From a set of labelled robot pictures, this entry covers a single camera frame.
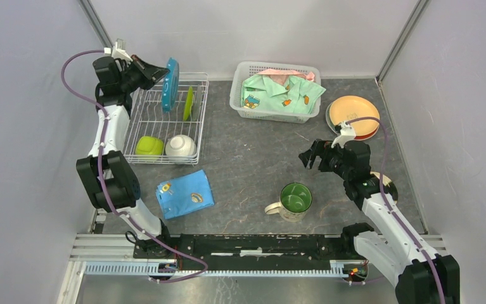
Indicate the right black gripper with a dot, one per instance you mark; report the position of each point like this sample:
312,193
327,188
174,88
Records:
322,148

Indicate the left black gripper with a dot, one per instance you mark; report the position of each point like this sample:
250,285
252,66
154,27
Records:
154,73

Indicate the blue polka dot plate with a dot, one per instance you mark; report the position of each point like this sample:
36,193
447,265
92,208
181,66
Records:
170,85

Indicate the lime green plate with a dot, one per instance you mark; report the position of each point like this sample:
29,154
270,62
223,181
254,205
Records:
188,104

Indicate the lime green bowl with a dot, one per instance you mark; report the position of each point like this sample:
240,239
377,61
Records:
149,146

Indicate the white round bowl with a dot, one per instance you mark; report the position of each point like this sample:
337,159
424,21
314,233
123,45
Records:
180,145

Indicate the cream plate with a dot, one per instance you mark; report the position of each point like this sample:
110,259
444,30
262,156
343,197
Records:
389,188

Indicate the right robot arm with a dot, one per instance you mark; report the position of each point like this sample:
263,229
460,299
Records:
416,270

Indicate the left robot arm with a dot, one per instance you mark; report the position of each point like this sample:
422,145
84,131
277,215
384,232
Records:
107,177

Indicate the green interior mug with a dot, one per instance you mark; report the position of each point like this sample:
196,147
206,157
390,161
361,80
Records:
295,199

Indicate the mint green printed shirt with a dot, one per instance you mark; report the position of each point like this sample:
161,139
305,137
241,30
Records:
296,95

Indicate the orange plate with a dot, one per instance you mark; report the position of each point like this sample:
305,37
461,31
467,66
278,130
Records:
347,108

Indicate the white plastic basket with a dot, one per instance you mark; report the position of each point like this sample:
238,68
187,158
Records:
247,69

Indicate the pink cloth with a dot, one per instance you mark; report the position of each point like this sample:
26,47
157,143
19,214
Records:
281,74

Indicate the blue folded cloth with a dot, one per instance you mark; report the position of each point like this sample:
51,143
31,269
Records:
184,195

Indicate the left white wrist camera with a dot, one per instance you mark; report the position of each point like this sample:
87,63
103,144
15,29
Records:
117,51

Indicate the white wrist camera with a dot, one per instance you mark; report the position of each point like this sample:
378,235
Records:
117,51
345,133

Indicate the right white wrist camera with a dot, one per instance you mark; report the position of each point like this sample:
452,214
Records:
345,133

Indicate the white wire dish rack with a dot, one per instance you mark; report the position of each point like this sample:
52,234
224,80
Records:
148,119

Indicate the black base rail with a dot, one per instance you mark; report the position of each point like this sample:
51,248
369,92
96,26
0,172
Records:
252,252

